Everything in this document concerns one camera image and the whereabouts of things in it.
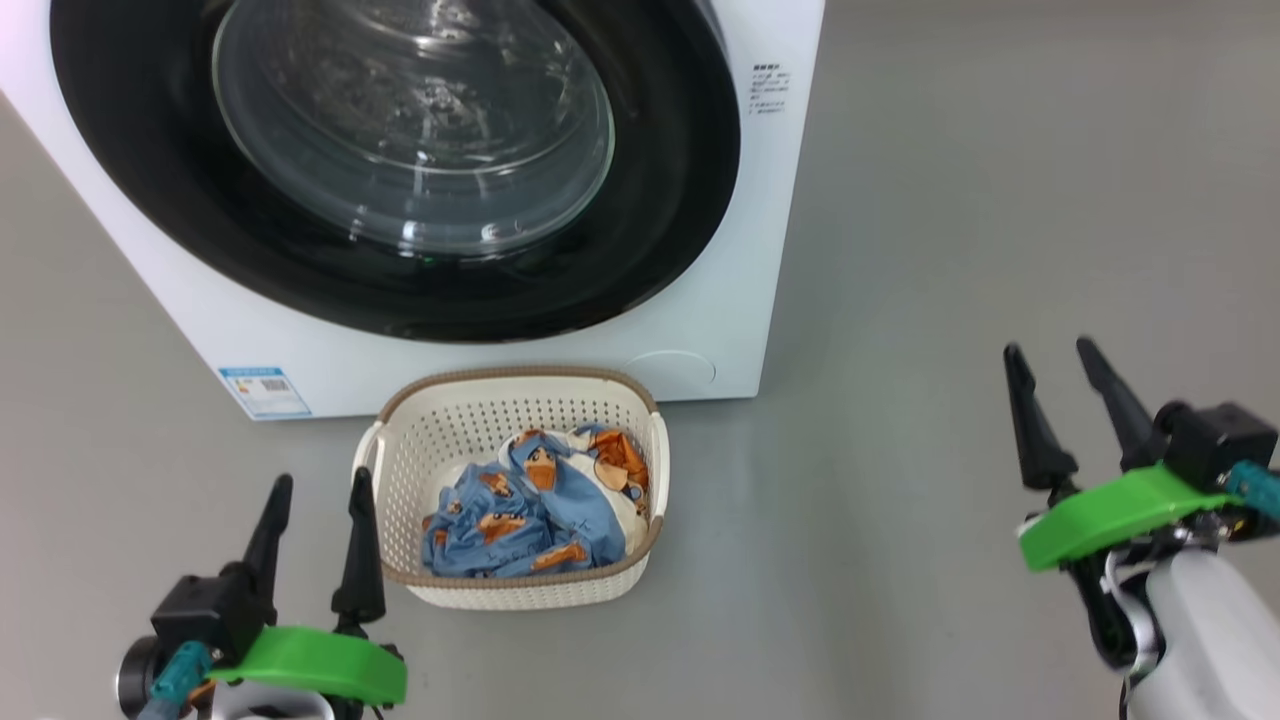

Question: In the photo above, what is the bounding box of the white front-load washing machine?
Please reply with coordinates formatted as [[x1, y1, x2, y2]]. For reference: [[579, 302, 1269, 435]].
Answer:
[[0, 0, 827, 421]]

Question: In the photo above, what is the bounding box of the round drain filter cover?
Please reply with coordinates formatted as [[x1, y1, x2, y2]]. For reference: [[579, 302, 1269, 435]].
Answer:
[[622, 350, 717, 389]]

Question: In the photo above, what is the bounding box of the black glass washing machine door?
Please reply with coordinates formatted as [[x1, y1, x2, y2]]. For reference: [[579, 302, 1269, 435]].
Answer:
[[50, 0, 742, 344]]

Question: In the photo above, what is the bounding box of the blue garment with orange print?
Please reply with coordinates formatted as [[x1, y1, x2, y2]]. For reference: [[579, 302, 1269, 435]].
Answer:
[[420, 425, 651, 581]]

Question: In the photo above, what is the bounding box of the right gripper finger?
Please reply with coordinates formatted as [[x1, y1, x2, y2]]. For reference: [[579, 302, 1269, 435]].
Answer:
[[1003, 343, 1079, 491], [1076, 337, 1166, 471]]

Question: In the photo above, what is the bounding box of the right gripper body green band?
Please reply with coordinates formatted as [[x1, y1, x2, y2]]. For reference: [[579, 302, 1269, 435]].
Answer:
[[1018, 465, 1241, 671]]

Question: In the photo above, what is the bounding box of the small printed text label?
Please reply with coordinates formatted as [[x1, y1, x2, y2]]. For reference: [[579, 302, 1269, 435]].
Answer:
[[752, 62, 793, 117]]

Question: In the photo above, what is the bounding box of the cream garment with orange print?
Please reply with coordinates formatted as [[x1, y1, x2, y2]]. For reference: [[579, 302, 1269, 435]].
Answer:
[[565, 428, 651, 546]]

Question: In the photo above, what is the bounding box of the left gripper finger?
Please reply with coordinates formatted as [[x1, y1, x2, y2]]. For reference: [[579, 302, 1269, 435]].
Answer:
[[332, 466, 387, 631], [240, 474, 294, 606]]

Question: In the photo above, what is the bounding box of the cream perforated laundry basket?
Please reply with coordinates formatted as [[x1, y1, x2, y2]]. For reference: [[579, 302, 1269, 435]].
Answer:
[[352, 365, 671, 611]]

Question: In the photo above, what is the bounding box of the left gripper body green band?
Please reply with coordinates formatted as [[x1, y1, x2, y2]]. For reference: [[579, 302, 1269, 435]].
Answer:
[[205, 625, 408, 707]]

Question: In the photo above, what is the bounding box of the blue white energy label sticker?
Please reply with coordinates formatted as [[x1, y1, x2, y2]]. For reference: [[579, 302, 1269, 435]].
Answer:
[[218, 366, 312, 420]]

